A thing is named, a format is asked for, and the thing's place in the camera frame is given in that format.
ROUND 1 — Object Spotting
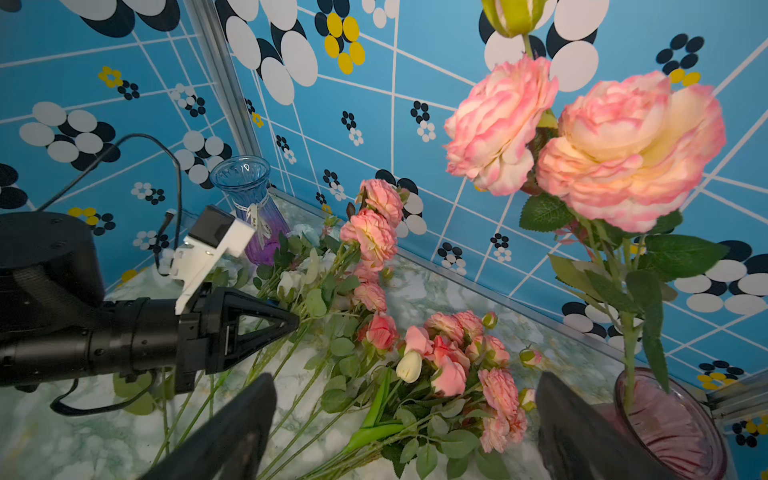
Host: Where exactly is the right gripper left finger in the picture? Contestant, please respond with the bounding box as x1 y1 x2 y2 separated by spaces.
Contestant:
143 373 277 480

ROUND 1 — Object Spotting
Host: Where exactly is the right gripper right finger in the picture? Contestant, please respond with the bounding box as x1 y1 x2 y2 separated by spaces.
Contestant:
535 372 676 480

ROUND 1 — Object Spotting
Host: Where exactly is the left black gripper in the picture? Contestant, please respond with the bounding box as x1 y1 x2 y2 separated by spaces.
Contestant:
1 212 299 393

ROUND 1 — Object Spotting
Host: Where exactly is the blue purple glass vase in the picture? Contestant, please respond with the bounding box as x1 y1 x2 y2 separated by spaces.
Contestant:
210 156 290 265

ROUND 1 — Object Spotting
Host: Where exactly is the pink peony flower stem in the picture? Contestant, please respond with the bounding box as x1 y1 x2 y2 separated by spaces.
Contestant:
443 0 730 415

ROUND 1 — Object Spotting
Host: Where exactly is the rear pink grey glass vase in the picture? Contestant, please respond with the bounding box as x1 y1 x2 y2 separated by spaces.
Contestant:
595 368 728 479

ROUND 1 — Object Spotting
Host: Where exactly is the pile of artificial flowers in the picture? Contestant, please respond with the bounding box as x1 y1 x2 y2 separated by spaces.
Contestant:
113 178 544 480

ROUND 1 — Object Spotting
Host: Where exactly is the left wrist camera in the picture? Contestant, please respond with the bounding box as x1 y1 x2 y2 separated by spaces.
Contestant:
170 205 256 315

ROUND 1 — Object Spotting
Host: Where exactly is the right corner aluminium post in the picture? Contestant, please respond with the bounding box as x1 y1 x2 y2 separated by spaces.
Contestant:
707 370 767 423

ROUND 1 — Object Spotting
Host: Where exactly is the corner aluminium post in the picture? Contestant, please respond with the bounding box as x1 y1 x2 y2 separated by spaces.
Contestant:
707 370 767 423
184 0 262 156

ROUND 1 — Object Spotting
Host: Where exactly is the left corner aluminium post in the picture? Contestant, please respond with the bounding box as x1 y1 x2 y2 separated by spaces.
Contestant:
184 0 262 156

